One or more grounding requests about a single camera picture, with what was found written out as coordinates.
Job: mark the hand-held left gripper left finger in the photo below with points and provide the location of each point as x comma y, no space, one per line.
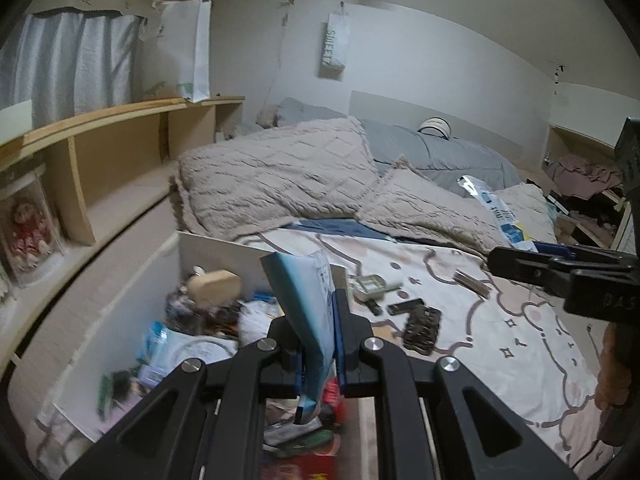
300,375

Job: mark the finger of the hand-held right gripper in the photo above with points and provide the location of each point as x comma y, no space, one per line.
555,249
520,262

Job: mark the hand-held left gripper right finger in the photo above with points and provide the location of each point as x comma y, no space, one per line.
342,340

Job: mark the rectangular wooden block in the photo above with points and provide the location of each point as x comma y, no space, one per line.
385,334

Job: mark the blue and white packet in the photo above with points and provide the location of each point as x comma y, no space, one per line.
505,220

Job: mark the pale blue grey packet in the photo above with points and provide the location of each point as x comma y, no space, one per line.
305,300

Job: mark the small black box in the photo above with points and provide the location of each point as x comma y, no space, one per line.
406,306

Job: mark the white cardboard box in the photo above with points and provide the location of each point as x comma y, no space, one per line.
220,255

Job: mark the person's right hand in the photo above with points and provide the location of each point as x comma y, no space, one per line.
606,365

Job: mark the pink clothes pile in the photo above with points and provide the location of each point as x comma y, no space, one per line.
580,175

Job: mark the printed cartoon blanket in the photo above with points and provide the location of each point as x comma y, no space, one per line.
500,350

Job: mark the pile of assorted small articles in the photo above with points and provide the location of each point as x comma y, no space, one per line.
200,345

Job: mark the dark blue cloth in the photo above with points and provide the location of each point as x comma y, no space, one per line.
340,227

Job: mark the wooden closet niche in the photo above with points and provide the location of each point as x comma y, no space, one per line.
575,137

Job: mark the grey duvet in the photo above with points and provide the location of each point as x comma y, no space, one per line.
440,160

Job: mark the white visor cap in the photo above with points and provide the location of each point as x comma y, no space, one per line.
435,126

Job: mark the beige fluffy blanket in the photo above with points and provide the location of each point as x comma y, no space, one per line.
275,175

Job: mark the grey headboard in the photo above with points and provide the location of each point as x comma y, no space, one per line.
385,107

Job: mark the white hanging paper bag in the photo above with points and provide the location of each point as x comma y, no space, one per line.
335,45

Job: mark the wooden shelf unit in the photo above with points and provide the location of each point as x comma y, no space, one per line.
120,150

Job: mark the clear doll display box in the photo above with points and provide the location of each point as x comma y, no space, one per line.
30,230

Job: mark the large white shopping bag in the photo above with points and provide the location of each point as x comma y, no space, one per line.
182,50

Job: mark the pale blue curtain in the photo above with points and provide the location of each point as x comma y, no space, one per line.
65,65

